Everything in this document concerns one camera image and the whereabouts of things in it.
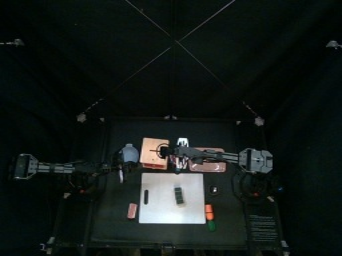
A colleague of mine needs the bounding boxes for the toy sushi roll green centre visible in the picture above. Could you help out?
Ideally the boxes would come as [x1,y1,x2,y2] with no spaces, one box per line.
[173,186,186,205]

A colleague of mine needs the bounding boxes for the white cutting board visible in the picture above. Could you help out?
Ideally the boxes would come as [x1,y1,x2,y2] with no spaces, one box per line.
[138,172,208,225]

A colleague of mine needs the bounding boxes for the wooden box with red drawer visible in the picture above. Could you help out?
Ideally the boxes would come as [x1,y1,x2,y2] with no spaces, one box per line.
[139,137,171,171]

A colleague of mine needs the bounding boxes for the pink rectangular block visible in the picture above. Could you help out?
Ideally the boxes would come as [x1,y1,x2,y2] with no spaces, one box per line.
[127,202,139,220]

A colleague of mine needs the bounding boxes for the black backdrop cloth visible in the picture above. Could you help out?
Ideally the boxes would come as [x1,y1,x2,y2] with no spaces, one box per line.
[0,0,342,256]

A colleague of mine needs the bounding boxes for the orange toy food piece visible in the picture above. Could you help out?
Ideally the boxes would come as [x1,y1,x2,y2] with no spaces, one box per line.
[205,204,216,221]

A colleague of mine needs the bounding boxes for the printed text label sheet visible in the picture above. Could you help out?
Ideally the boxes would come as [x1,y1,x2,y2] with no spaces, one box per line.
[246,213,281,246]

